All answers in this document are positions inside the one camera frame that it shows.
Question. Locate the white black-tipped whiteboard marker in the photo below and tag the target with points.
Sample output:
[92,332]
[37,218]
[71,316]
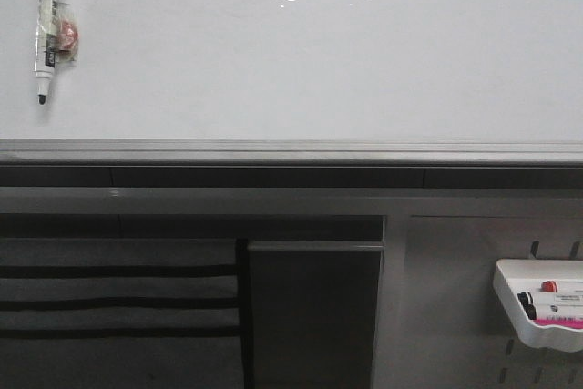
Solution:
[57,41]

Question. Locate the dark grey cabinet panel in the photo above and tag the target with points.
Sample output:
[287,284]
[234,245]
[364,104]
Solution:
[314,306]

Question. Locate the grey pegboard panel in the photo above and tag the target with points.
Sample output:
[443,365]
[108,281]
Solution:
[455,333]

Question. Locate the white plastic marker tray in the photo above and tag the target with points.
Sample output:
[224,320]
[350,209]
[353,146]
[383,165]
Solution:
[513,276]

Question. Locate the black-capped marker upper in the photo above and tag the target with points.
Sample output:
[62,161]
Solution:
[548,298]

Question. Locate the black-capped marker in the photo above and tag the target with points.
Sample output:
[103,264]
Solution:
[548,298]
[553,312]

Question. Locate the black-capped marker lower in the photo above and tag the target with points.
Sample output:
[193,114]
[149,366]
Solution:
[553,312]

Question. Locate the red-capped marker in tray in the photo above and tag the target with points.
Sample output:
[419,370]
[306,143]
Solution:
[561,286]

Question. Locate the pink eraser in tray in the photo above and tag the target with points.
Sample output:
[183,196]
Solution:
[576,324]

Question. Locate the white whiteboard with aluminium frame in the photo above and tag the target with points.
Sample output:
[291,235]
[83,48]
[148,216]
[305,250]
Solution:
[383,81]

